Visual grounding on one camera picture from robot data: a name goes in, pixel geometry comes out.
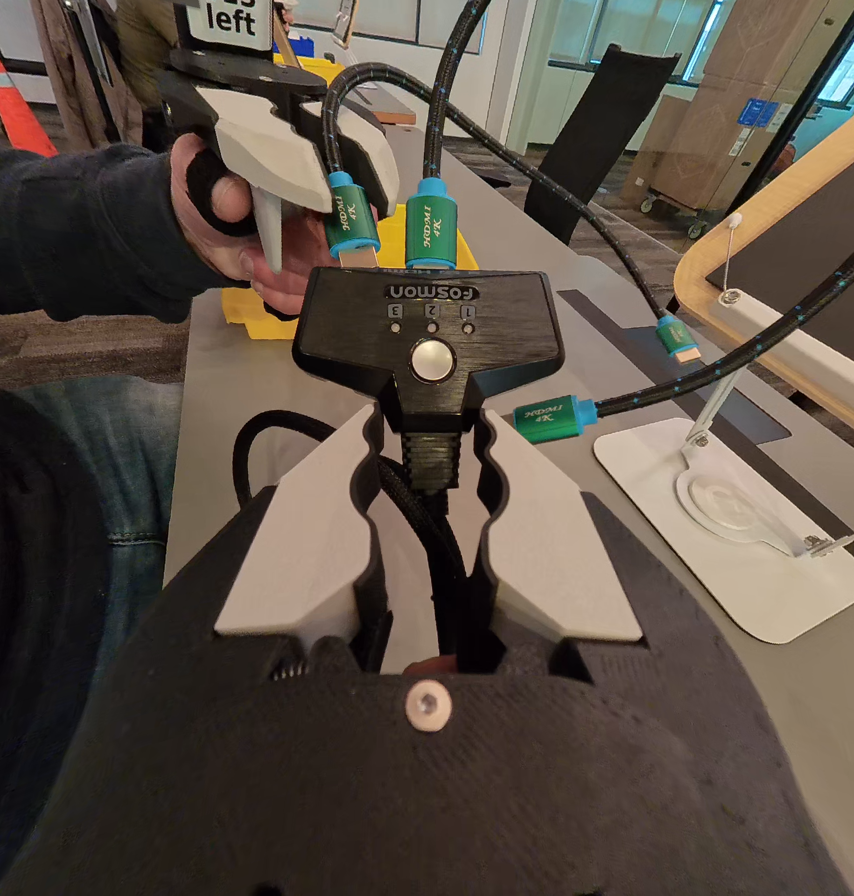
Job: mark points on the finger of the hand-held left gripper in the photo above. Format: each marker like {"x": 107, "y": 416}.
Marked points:
{"x": 273, "y": 147}
{"x": 374, "y": 161}

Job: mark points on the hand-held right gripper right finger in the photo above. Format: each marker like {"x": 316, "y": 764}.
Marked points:
{"x": 567, "y": 560}

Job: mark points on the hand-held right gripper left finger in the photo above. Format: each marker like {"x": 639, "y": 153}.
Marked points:
{"x": 294, "y": 560}

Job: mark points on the black hdmi switch box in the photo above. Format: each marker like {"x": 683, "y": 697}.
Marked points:
{"x": 427, "y": 315}

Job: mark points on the yellow plastic bin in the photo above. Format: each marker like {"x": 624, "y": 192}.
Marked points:
{"x": 322, "y": 73}
{"x": 245, "y": 315}

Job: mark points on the person's left forearm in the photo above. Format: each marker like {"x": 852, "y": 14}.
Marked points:
{"x": 77, "y": 224}

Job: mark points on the person's left hand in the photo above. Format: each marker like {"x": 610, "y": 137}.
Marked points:
{"x": 294, "y": 259}

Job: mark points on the person's leg in jeans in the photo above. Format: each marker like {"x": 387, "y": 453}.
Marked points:
{"x": 105, "y": 476}

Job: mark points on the black chair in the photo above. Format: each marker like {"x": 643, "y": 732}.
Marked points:
{"x": 595, "y": 126}

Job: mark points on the orange cone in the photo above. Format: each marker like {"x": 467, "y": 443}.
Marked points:
{"x": 14, "y": 105}

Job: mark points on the cardboard box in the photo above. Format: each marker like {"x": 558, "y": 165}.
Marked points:
{"x": 721, "y": 84}

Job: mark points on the grey panel with wooden rim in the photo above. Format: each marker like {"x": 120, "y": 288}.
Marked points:
{"x": 819, "y": 224}

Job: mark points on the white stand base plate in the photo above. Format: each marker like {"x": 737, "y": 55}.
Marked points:
{"x": 651, "y": 476}

